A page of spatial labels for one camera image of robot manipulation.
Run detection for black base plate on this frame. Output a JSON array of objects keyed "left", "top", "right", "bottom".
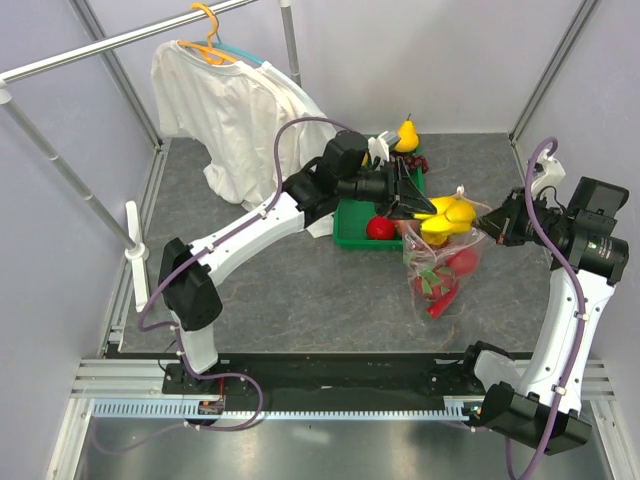
[{"left": 159, "top": 351, "right": 521, "bottom": 414}]

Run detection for clear pink zip top bag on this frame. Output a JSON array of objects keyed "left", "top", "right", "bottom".
[{"left": 399, "top": 185, "right": 490, "bottom": 320}]

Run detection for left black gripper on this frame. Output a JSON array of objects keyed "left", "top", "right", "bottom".
[{"left": 338, "top": 158, "right": 437, "bottom": 223}]

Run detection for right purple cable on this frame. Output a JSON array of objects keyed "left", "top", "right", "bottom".
[{"left": 444, "top": 136, "right": 586, "bottom": 480}]

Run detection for green plastic crate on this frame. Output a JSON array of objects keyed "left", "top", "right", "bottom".
[{"left": 333, "top": 143, "right": 426, "bottom": 252}]

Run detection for orange clothes hanger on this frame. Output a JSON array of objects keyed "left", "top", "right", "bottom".
[{"left": 177, "top": 2, "right": 237, "bottom": 66}]

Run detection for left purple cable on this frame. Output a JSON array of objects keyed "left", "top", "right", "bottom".
[{"left": 91, "top": 116, "right": 351, "bottom": 455}]

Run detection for red chili pepper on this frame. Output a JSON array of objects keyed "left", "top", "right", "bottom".
[{"left": 427, "top": 284, "right": 459, "bottom": 319}]

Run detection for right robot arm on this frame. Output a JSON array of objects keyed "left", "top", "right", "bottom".
[{"left": 457, "top": 177, "right": 629, "bottom": 455}]

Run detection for white cable duct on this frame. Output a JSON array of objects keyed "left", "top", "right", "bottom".
[{"left": 92, "top": 398, "right": 468, "bottom": 421}]

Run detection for white t-shirt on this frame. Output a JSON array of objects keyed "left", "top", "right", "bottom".
[{"left": 151, "top": 41, "right": 336, "bottom": 210}]

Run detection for pink dragon fruit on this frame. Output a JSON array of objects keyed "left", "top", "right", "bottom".
[{"left": 404, "top": 251, "right": 459, "bottom": 302}]

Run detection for red apple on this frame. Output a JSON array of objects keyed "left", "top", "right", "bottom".
[
  {"left": 365, "top": 216, "right": 396, "bottom": 241},
  {"left": 445, "top": 248, "right": 480, "bottom": 277}
]

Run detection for yellow star fruit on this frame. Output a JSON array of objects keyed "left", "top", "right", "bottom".
[{"left": 413, "top": 196, "right": 476, "bottom": 247}]

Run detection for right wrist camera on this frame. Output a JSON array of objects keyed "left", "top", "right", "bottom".
[{"left": 531, "top": 152, "right": 566, "bottom": 197}]

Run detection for purple cable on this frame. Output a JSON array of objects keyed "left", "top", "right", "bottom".
[
  {"left": 444, "top": 136, "right": 586, "bottom": 480},
  {"left": 91, "top": 116, "right": 351, "bottom": 455}
]

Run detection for dark purple grapes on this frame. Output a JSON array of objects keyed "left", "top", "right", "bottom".
[{"left": 392, "top": 153, "right": 429, "bottom": 174}]

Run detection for teal clothes hanger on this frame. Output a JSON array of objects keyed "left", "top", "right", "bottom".
[{"left": 196, "top": 33, "right": 264, "bottom": 66}]

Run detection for silver clothes rack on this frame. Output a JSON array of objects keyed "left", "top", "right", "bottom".
[{"left": 0, "top": 0, "right": 303, "bottom": 315}]

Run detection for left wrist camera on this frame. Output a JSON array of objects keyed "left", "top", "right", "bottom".
[{"left": 368, "top": 131, "right": 400, "bottom": 163}]

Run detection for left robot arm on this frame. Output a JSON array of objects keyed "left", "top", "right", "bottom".
[{"left": 158, "top": 130, "right": 437, "bottom": 393}]

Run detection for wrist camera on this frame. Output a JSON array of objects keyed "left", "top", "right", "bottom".
[
  {"left": 368, "top": 131, "right": 400, "bottom": 163},
  {"left": 531, "top": 152, "right": 566, "bottom": 197}
]

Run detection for yellow pear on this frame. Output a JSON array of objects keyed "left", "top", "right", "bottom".
[{"left": 394, "top": 115, "right": 420, "bottom": 153}]

